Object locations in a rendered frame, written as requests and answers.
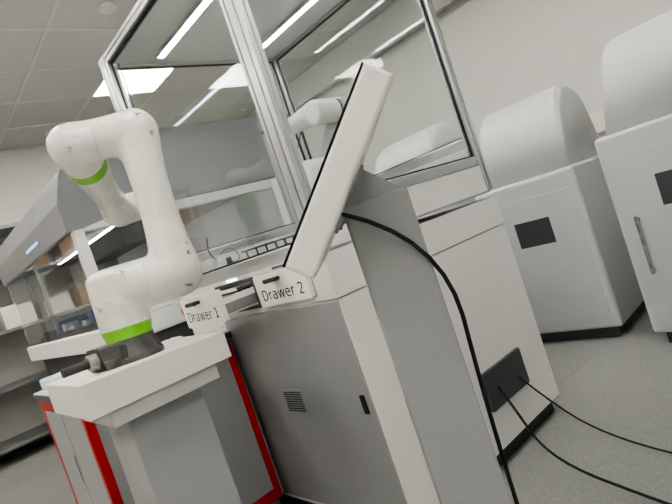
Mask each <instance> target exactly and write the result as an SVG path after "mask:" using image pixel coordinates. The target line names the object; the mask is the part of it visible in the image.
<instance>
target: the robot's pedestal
mask: <svg viewBox="0 0 672 504"><path fill-rule="evenodd" d="M219 377H220V376H219V373H218V370H217V367H216V364H213V365H211V366H209V367H207V368H205V369H203V370H201V371H198V372H196V373H194V374H192V375H190V376H188V377H186V378H183V379H181V380H179V381H177V382H175V383H173V384H171V385H169V386H166V387H164V388H162V389H160V390H158V391H156V392H154V393H151V394H149V395H147V396H145V397H143V398H141V399H139V400H136V401H134V402H132V403H130V404H128V405H126V406H124V407H121V408H119V409H117V410H115V411H113V412H111V413H109V414H106V415H104V416H102V417H100V418H98V419H96V420H94V421H89V420H84V419H83V420H84V421H87V422H92V423H96V424H100V425H104V426H108V429H109V432H110V434H111V437H112V440H113V443H114V446H115V448H116V451H117V454H118V457H119V459H120V462H121V465H122V468H123V471H124V473H125V476H126V479H127V482H128V484H129V487H130V490H131V493H132V496H133V498H134V501H135V504H242V502H241V500H240V497H239V494H238V491H237V488H236V485H235V483H234V480H233V477H232V474H231V471H230V468H229V466H228V463H227V460H226V457H225V454H224V451H223V448H222V446H221V443H220V440H219V437H218V434H217V431H216V429H215V426H214V423H213V420H212V417H211V414H210V412H209V409H208V406H207V403H206V400H205V397H204V395H203V392H202V389H201V386H203V385H205V384H207V383H209V382H211V381H213V380H216V379H218V378H219Z"/></svg>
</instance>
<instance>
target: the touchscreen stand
mask: <svg viewBox="0 0 672 504"><path fill-rule="evenodd" d="M343 212H344V213H348V214H352V215H356V216H359V217H363V218H367V219H370V220H372V221H375V222H377V223H380V224H382V225H385V226H387V227H390V228H392V229H394V230H396V231H397V232H399V233H401V234H402V235H404V236H406V237H407V238H409V239H411V240H412V241H414V242H415V243H416V244H417V245H419V246H420V247H421V248H422V249H423V250H424V251H426V252H427V253H428V254H429V252H428V249H427V246H426V243H425V240H424V237H423V234H422V231H421V228H420V225H419V222H418V219H417V216H416V213H415V210H414V207H413V204H412V201H411V198H410V195H409V192H408V189H407V188H406V187H402V188H400V189H397V190H394V191H391V192H388V193H385V194H382V195H379V196H376V197H373V198H370V199H367V200H364V201H361V202H358V203H355V204H352V205H350V206H347V207H345V208H344V209H343ZM345 220H346V225H347V228H348V231H349V234H350V237H351V240H352V243H353V246H354V249H355V252H356V255H357V258H358V261H359V264H360V267H361V270H362V273H363V276H364V279H365V282H366V285H367V288H368V291H369V294H370V297H371V299H372V302H373V305H374V308H375V311H376V314H377V317H378V320H379V323H380V326H381V329H382V332H383V335H384V338H385V341H386V344H387V347H388V350H389V353H390V356H391V359H392V362H393V365H394V368H395V371H396V374H397V376H398V379H399V382H400V385H401V388H402V391H403V394H404V399H405V402H406V405H407V408H408V411H409V414H410V417H411V420H412V423H413V425H414V428H415V431H416V434H417V437H418V440H419V443H420V446H421V449H422V452H423V455H424V458H425V461H426V464H427V467H428V470H429V473H430V476H431V479H432V482H433V485H434V488H435V491H436V494H437V497H438V500H439V502H440V504H512V502H511V499H510V496H509V493H508V490H507V487H506V484H505V481H504V478H503V475H502V472H501V469H500V466H499V463H498V460H497V457H496V454H495V451H494V448H493V445H492V442H491V439H490V436H489V433H488V430H487V427H486V424H485V421H484V418H483V415H482V412H481V409H480V406H479V403H478V400H477V397H476V394H475V391H474V388H473V385H472V382H471V379H470V376H469V373H468V370H467V367H466V364H465V361H464V358H463V355H462V352H461V349H460V346H459V343H458V340H457V337H456V334H455V331H454V328H453V325H452V322H451V319H450V316H449V313H448V310H447V307H446V304H445V300H444V297H443V294H442V291H441V288H440V285H439V282H438V279H437V276H436V273H435V270H434V267H433V265H432V264H431V263H430V261H429V260H428V259H427V258H426V257H425V256H423V255H422V254H421V253H420V252H419V251H417V250H416V249H415V248H414V247H413V246H411V245H410V244H409V243H407V242H405V241H403V240H402V239H400V238H398V237H397V236H395V235H393V234H392V233H390V232H387V231H385V230H383V229H380V228H378V227H375V226H373V225H370V224H368V223H364V222H361V221H357V220H353V219H349V218H346V217H345Z"/></svg>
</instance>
